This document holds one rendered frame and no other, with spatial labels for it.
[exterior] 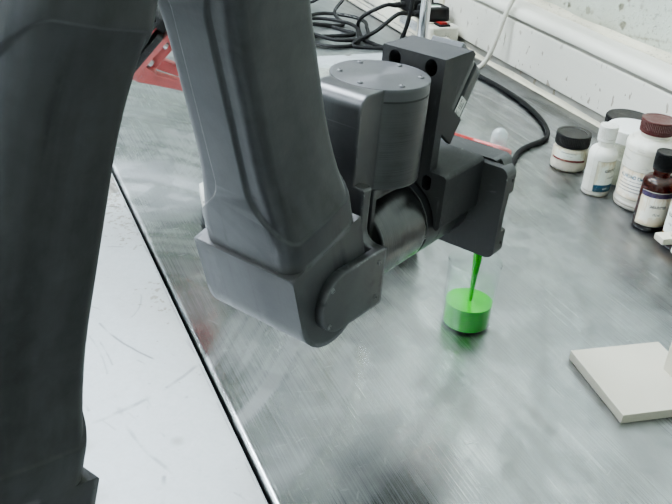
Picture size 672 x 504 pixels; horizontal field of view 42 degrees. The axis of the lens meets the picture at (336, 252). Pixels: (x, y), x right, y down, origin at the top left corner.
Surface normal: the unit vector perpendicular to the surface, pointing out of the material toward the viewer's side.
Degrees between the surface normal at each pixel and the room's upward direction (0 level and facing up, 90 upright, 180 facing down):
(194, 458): 0
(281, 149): 90
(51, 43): 102
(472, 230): 89
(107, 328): 0
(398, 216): 50
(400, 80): 1
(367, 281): 90
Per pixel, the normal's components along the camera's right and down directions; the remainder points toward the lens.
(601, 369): 0.07, -0.87
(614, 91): -0.92, 0.14
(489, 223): -0.59, 0.34
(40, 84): 0.72, 0.51
